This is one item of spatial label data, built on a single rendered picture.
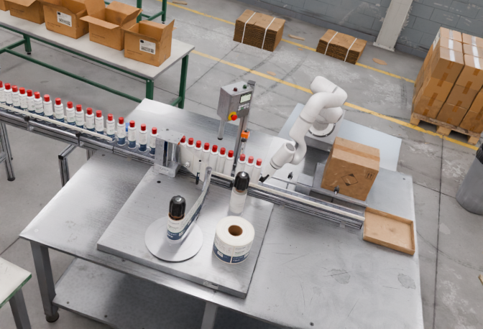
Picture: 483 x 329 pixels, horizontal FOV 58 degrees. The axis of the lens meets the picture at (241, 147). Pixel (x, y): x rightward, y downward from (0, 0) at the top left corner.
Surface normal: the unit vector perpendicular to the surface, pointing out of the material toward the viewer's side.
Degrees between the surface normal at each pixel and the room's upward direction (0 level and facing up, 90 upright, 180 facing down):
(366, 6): 90
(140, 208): 0
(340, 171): 90
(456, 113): 87
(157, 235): 0
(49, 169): 0
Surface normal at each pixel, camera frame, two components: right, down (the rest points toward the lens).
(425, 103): -0.41, 0.48
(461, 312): 0.16, -0.78
